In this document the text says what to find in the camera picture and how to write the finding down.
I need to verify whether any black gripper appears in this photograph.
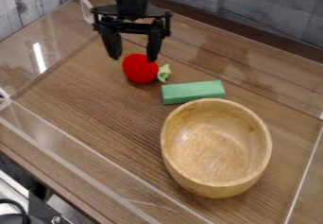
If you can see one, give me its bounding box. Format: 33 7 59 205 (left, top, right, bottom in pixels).
90 5 174 62

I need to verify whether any red felt strawberry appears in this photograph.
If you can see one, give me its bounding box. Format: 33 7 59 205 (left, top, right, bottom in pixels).
123 54 172 84

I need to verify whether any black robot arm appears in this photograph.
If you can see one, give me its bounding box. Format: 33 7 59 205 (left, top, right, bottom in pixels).
91 0 174 62

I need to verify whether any green rectangular block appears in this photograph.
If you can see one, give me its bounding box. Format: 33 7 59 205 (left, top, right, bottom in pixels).
162 80 226 105

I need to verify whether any wooden bowl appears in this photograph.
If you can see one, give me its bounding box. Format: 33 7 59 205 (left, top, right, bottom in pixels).
160 98 272 198

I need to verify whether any clear acrylic corner bracket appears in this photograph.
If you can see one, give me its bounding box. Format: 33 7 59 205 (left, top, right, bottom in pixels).
80 0 95 24

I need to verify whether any clear acrylic enclosure wall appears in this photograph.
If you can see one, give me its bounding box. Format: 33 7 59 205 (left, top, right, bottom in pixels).
0 0 323 224

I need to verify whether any black metal mount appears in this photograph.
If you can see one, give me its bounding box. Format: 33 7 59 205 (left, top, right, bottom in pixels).
28 190 74 224

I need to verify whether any black cable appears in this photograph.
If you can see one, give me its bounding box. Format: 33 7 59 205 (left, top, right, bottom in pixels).
0 198 32 224

